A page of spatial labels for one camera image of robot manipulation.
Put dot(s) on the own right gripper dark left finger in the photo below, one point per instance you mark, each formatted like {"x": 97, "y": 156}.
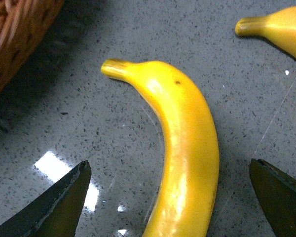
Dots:
{"x": 56, "y": 212}

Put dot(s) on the own right gripper dark right finger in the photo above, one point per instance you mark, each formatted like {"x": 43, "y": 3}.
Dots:
{"x": 276, "y": 193}

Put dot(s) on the large front yellow banana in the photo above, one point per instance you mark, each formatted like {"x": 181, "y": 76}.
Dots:
{"x": 187, "y": 192}

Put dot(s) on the left brown wicker basket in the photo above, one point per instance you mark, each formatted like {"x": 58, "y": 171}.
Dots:
{"x": 23, "y": 24}

